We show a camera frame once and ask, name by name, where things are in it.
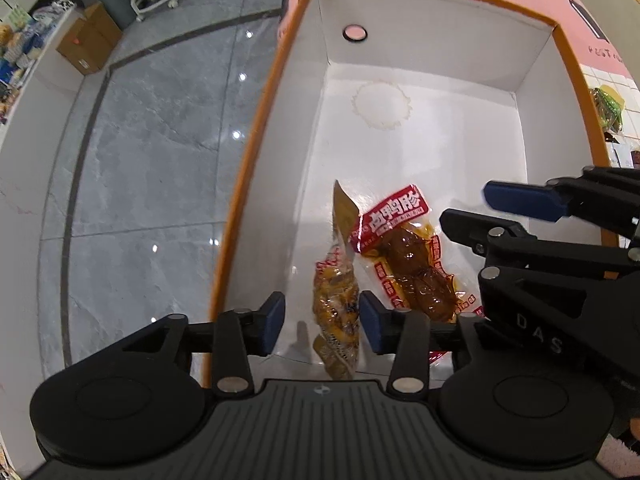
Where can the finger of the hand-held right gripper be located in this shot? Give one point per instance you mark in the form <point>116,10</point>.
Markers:
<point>505,245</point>
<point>520,201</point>

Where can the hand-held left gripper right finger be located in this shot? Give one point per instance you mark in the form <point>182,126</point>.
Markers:
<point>370,321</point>

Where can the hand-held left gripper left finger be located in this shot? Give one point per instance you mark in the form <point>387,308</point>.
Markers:
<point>274,321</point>

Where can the yellow clear snack packet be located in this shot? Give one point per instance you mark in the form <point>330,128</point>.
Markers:
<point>335,305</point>

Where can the red label brown snack packet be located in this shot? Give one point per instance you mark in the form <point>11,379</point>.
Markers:
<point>415,270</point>

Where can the orange rimmed white cardboard box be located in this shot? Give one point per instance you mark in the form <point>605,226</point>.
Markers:
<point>425,135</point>

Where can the small white packet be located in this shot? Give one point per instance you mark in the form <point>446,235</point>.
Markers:
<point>622,155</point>

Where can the green snack packet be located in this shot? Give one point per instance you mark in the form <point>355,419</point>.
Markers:
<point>607,107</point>

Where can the pink fuzzy cloth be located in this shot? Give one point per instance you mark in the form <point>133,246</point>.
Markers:
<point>622,460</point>

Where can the white curved counter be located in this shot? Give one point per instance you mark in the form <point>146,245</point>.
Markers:
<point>30,185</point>

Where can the brown cardboard box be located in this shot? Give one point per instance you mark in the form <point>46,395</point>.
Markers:
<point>87,40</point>

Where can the shelf of mixed goods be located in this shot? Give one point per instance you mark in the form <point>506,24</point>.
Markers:
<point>20,50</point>

